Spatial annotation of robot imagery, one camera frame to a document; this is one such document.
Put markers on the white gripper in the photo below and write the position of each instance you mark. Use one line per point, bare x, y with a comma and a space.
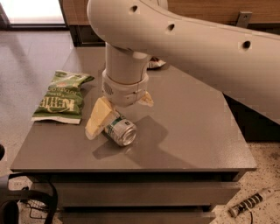
124, 93

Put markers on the silver green 7up can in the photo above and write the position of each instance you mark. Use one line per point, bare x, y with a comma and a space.
122, 130

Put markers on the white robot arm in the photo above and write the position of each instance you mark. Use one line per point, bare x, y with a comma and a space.
241, 63

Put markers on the brown snack bag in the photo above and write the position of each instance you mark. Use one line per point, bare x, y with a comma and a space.
155, 63

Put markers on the green chip bag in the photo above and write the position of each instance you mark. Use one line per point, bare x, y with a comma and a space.
63, 99

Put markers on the grey drawer cabinet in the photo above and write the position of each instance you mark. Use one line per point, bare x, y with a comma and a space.
188, 157

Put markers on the white power strip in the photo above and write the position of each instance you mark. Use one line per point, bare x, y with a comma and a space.
251, 202

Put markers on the right metal bracket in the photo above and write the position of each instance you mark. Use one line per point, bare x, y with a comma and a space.
243, 19

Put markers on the wooden wall panel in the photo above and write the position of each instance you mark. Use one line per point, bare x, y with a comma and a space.
218, 11

